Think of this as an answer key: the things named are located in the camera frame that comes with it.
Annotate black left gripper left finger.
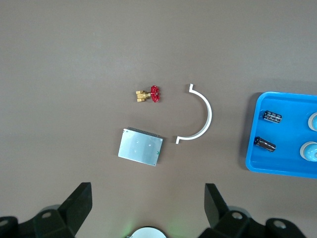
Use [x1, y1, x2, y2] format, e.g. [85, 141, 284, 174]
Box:
[0, 182, 93, 238]

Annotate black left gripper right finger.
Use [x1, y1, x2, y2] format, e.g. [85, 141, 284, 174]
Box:
[199, 183, 304, 238]

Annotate dark brown cylindrical capacitor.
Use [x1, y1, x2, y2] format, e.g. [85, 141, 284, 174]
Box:
[263, 110, 283, 124]
[254, 136, 277, 154]

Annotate blue plastic tray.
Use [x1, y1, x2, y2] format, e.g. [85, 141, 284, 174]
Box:
[245, 91, 317, 179]

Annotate silver metal power supply box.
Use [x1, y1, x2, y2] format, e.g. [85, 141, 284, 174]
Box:
[117, 127, 164, 167]

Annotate brass valve red handwheel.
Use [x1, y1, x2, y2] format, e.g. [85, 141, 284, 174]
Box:
[135, 85, 161, 103]

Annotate white curved plastic bracket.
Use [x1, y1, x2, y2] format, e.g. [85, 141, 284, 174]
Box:
[175, 83, 213, 145]

